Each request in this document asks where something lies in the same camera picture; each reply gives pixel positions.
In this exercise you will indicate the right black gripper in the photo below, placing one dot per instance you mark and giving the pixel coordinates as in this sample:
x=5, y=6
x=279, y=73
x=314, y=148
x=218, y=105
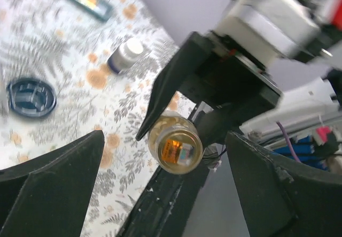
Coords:
x=219, y=72

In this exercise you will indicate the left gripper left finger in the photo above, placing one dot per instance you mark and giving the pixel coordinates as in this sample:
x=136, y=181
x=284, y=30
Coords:
x=49, y=195

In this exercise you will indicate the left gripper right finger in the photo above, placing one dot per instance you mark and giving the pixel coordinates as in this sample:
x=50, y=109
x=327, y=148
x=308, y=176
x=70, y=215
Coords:
x=282, y=197

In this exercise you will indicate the orange pill bottle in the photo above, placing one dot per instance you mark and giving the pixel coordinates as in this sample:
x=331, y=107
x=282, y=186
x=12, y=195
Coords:
x=175, y=144

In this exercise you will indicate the blue round pill container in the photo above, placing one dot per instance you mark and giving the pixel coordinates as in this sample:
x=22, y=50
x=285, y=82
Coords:
x=31, y=97

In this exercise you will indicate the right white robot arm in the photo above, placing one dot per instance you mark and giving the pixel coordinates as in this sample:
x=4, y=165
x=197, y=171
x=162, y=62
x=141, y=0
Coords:
x=301, y=109

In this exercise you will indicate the small silver pill bottle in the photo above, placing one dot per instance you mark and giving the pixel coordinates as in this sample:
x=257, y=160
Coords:
x=125, y=56

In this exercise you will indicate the floral table mat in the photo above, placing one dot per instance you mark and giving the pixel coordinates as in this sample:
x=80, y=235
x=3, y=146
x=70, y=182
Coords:
x=58, y=42

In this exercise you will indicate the blue rectangular pill box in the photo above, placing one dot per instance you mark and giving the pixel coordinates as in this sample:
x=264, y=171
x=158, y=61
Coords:
x=100, y=9

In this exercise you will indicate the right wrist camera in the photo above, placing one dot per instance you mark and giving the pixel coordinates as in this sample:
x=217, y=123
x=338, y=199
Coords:
x=302, y=30

